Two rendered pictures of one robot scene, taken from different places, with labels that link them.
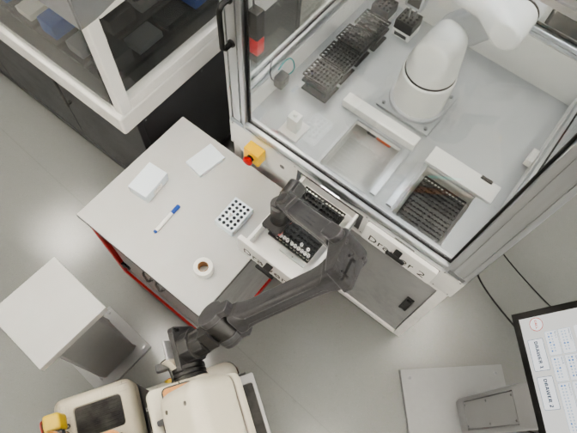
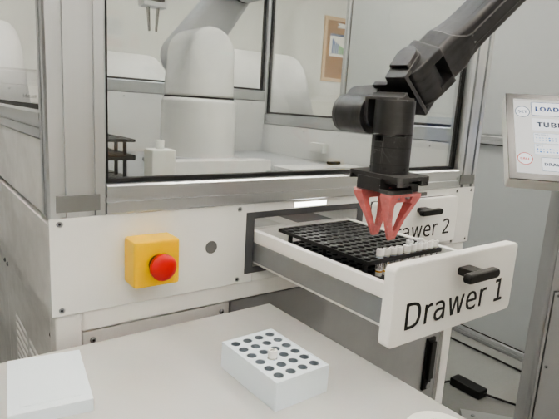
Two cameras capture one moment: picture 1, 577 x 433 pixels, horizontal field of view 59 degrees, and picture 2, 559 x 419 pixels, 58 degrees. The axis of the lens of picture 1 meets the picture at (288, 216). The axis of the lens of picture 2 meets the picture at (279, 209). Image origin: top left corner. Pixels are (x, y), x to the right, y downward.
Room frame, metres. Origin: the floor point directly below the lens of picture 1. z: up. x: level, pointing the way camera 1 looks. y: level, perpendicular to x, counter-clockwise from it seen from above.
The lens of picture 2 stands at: (0.57, 0.77, 1.11)
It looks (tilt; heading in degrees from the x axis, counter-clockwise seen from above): 11 degrees down; 291
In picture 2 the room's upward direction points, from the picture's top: 3 degrees clockwise
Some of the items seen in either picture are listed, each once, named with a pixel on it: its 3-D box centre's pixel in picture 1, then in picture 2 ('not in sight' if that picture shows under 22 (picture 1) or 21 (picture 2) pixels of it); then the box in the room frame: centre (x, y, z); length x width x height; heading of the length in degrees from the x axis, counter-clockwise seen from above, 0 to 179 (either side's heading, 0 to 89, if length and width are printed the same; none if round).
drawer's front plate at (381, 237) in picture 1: (398, 253); (415, 222); (0.68, -0.40, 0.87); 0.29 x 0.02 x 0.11; 58
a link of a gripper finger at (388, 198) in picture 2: not in sight; (386, 207); (0.69, 0.03, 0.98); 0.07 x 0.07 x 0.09; 57
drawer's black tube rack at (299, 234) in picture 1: (306, 225); (355, 254); (0.75, -0.07, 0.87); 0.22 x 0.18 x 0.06; 148
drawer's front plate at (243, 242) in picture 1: (271, 265); (454, 288); (0.58, 0.04, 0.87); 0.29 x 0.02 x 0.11; 58
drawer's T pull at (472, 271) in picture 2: (266, 269); (473, 273); (0.55, 0.05, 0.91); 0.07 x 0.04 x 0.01; 58
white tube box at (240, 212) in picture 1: (233, 216); (273, 366); (0.79, 0.20, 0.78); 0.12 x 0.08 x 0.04; 149
